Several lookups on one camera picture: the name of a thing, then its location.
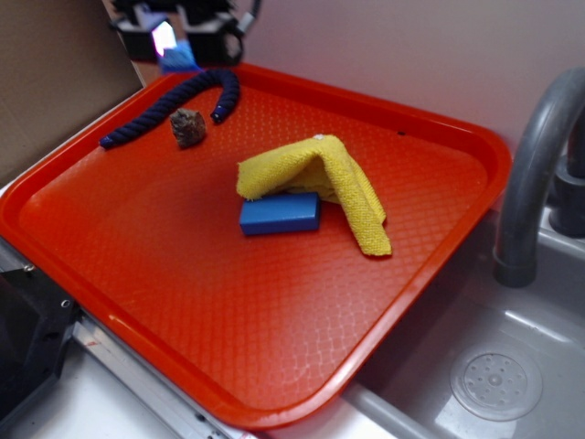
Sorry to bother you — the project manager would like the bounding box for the dark blue rope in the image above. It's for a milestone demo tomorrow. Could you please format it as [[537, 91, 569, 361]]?
[[99, 68, 241, 150]]

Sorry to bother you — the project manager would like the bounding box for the brown rock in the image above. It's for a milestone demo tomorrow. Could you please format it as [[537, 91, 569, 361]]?
[[169, 108, 207, 149]]

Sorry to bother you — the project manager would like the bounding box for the dark grey faucet handle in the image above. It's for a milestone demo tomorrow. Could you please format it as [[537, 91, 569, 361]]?
[[549, 127, 584, 238]]

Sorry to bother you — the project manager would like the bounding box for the round sink drain cover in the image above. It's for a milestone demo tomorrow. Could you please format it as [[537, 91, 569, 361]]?
[[450, 343, 543, 422]]

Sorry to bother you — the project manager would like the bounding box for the black mount block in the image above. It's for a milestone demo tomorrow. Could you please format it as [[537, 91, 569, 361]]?
[[1, 265, 80, 429]]

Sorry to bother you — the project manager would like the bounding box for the cardboard panel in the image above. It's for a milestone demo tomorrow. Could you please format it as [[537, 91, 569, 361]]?
[[1, 1, 142, 185]]

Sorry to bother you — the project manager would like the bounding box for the yellow cloth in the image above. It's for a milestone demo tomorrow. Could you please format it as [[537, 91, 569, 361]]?
[[236, 134, 392, 257]]

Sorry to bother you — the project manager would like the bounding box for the red plastic tray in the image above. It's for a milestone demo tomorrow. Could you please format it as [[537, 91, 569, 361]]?
[[1, 65, 511, 431]]

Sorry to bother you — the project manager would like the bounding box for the blue rectangular block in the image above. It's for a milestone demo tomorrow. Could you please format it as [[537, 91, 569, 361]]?
[[239, 192, 320, 236]]

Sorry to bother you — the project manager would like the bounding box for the grey faucet spout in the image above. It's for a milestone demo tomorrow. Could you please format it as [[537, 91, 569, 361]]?
[[494, 67, 584, 287]]

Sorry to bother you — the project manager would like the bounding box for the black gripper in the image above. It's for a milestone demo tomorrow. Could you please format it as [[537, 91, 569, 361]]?
[[110, 0, 243, 67]]

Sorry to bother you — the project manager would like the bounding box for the grey plastic sink basin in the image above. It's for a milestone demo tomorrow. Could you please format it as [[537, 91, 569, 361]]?
[[344, 214, 584, 438]]

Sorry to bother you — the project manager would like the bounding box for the light blue sponge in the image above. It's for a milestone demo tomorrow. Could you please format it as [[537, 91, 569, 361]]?
[[158, 40, 201, 75]]

